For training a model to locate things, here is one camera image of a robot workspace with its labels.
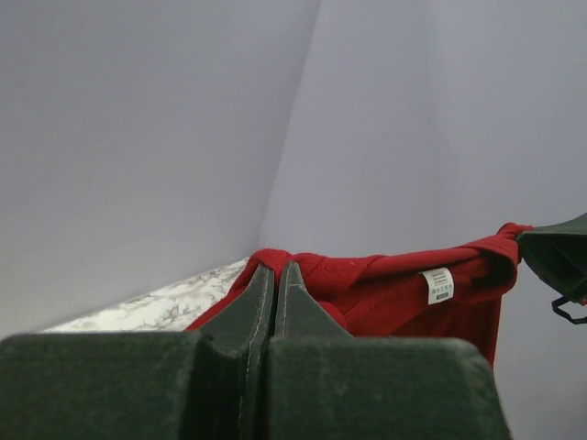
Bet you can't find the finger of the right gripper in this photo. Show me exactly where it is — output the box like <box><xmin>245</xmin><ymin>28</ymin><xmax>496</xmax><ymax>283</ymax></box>
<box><xmin>516</xmin><ymin>214</ymin><xmax>586</xmax><ymax>325</ymax></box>

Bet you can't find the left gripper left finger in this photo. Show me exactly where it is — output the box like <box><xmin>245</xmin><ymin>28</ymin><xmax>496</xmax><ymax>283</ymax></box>
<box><xmin>1</xmin><ymin>266</ymin><xmax>274</xmax><ymax>439</ymax></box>

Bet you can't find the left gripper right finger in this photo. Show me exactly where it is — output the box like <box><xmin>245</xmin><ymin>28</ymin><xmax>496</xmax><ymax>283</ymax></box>
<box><xmin>242</xmin><ymin>263</ymin><xmax>510</xmax><ymax>439</ymax></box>

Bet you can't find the red t-shirt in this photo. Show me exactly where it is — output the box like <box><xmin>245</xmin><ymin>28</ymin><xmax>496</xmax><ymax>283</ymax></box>
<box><xmin>188</xmin><ymin>223</ymin><xmax>528</xmax><ymax>363</ymax></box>

